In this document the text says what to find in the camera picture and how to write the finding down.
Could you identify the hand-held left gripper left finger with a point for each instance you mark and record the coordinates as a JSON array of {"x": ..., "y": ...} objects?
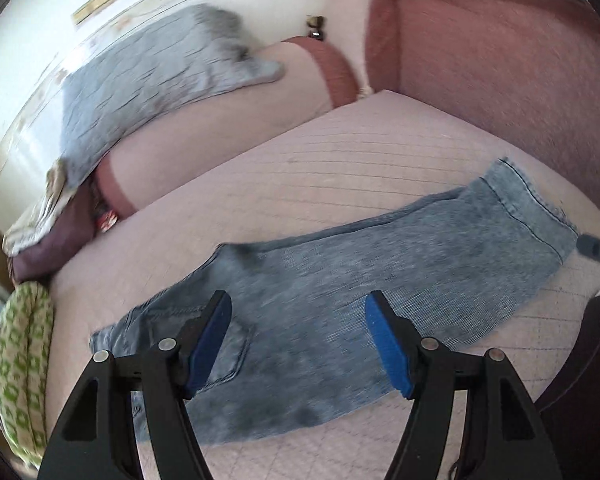
[{"x": 209, "y": 344}]

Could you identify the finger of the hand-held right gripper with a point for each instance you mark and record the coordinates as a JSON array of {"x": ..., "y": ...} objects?
[{"x": 598, "y": 249}]

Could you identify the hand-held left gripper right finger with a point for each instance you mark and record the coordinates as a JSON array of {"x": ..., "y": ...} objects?
[{"x": 387, "y": 347}]

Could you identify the blue denim pants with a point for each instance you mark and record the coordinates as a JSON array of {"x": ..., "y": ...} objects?
[{"x": 330, "y": 305}]

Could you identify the dark brown wooden furniture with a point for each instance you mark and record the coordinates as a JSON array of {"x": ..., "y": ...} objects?
[{"x": 582, "y": 385}]

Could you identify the maroon cushion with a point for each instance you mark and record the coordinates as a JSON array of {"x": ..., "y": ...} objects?
[{"x": 55, "y": 245}]

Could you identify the green patterned cushion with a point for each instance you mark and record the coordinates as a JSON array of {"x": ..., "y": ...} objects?
[{"x": 22, "y": 365}]

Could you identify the beige floral cloth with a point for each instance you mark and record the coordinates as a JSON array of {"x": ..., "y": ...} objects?
[{"x": 35, "y": 215}]

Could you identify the pink quilted sofa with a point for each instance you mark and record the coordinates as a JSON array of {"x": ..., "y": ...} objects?
[{"x": 330, "y": 135}]

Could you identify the grey textured blanket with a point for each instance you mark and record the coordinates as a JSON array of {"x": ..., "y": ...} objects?
[{"x": 155, "y": 80}]

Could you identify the small dark figurine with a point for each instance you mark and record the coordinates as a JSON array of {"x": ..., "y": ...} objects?
[{"x": 314, "y": 27}]

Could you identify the gold framed wall picture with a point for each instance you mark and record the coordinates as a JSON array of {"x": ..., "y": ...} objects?
[{"x": 93, "y": 5}]

